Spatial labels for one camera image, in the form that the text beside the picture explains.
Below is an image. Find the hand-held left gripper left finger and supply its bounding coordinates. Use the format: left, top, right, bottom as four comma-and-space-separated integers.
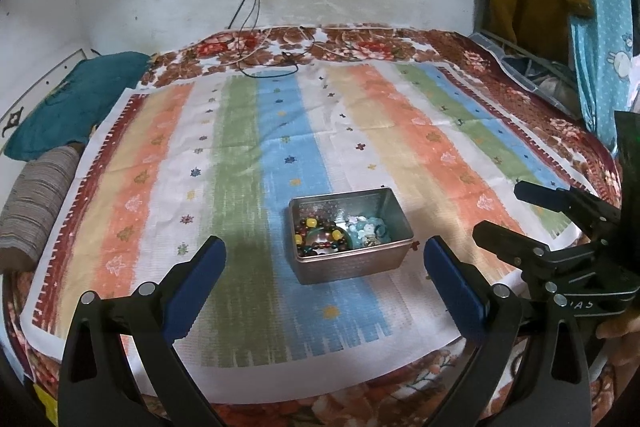
57, 235, 227, 427

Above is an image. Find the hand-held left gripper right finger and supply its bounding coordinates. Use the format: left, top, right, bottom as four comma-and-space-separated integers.
423, 235, 596, 427

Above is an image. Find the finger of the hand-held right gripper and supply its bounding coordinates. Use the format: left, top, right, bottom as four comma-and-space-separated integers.
472, 220, 552, 271
514, 180, 622, 239

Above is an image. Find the metal tin box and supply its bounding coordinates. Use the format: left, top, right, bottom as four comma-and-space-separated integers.
287, 188, 415, 285

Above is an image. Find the white shell bracelet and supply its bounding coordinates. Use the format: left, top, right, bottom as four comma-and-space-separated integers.
345, 214, 381, 248

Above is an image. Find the red and yellow bead bracelet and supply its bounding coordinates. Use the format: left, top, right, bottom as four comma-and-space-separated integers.
295, 217, 351, 258

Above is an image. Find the person's right hand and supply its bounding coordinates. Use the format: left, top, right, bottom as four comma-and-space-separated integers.
597, 311, 640, 367

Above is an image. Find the grey quilted cloth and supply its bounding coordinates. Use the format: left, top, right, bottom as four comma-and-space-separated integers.
470, 32, 581, 108

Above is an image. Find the striped pastel woven blanket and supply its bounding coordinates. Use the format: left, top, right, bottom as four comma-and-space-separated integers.
22, 62, 616, 405

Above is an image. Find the blue polka-dot cloth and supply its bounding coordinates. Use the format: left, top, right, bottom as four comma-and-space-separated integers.
550, 0, 640, 158

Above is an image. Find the striped brown pillow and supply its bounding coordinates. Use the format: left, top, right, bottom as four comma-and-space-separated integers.
0, 147, 86, 265

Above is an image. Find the teal pillow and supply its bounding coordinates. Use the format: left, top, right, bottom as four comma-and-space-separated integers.
4, 52, 153, 162

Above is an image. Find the white decorated headboard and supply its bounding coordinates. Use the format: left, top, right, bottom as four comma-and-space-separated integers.
0, 48, 96, 152

